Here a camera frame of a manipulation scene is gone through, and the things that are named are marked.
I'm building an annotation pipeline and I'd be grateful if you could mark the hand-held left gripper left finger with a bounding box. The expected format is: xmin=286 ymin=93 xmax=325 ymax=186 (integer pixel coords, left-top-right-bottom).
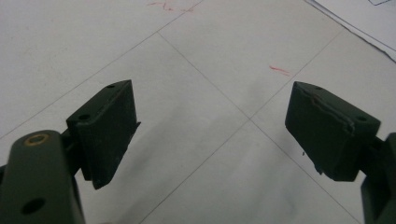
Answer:
xmin=65 ymin=79 xmax=142 ymax=190

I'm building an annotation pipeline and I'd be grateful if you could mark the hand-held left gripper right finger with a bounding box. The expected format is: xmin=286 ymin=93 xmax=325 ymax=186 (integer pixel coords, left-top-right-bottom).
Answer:
xmin=284 ymin=80 xmax=382 ymax=183

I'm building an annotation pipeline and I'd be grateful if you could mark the white paper sheet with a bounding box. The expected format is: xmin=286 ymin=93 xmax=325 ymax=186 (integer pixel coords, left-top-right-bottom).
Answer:
xmin=304 ymin=0 xmax=396 ymax=64

